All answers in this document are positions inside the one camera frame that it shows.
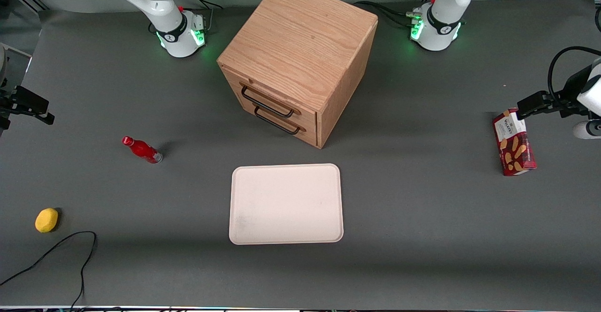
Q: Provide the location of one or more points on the grey metal panel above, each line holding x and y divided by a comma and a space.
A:
16, 68

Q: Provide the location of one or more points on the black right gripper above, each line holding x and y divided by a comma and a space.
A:
9, 100

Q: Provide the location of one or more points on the red Walkers cookie box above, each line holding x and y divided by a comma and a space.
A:
515, 148

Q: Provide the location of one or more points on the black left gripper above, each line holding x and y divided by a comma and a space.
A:
567, 97

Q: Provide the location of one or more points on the beige plastic tray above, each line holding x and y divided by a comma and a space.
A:
286, 204

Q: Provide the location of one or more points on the red plastic bottle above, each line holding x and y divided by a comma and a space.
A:
141, 149

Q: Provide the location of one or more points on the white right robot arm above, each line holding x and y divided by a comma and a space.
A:
169, 26

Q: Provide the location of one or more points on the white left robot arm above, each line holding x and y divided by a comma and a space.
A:
441, 35

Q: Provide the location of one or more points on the oak wooden drawer cabinet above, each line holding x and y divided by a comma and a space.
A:
305, 35

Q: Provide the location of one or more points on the yellow lemon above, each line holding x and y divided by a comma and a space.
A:
46, 220

